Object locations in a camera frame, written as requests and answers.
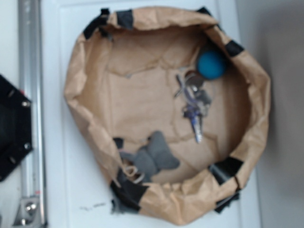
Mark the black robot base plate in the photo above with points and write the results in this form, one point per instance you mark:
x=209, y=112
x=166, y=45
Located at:
x=15, y=127

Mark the gray plush elephant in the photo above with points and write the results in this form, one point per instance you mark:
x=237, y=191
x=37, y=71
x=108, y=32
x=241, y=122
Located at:
x=150, y=159

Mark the blue ball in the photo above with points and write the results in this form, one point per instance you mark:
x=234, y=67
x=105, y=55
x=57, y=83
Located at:
x=211, y=64

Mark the brown paper bag bin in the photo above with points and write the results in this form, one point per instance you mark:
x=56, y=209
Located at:
x=120, y=88

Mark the bunch of metal keys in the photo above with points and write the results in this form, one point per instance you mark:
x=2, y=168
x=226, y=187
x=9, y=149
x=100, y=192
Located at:
x=197, y=101

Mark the metal corner bracket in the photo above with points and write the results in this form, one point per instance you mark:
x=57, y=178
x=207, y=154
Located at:
x=28, y=214

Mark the aluminium frame rail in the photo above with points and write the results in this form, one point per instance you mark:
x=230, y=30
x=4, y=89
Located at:
x=30, y=78

